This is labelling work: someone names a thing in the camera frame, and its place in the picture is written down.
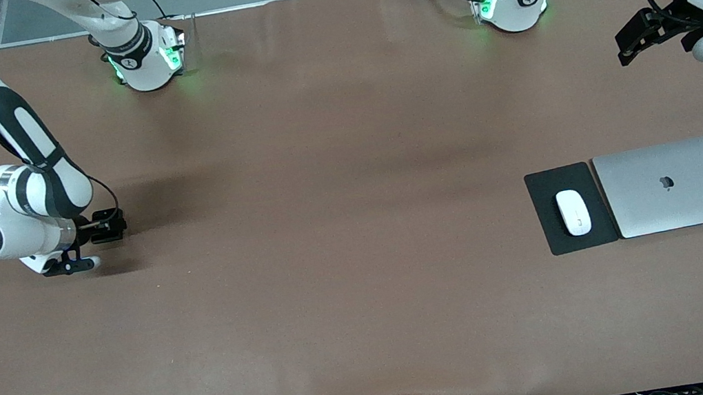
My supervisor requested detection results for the white computer mouse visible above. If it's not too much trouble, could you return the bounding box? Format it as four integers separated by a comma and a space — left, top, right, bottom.
555, 188, 594, 239

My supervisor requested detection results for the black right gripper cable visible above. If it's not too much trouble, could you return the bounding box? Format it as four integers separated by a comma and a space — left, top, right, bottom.
0, 0, 123, 244

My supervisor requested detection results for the silver apple laptop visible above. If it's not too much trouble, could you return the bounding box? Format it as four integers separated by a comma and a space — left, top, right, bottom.
591, 136, 703, 243

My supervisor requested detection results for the brown table cover cloth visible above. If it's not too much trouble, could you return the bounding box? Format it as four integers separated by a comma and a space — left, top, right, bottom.
0, 0, 703, 395

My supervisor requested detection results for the black rectangular mouse pad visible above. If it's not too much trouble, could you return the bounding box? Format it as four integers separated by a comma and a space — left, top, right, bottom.
522, 158, 622, 259

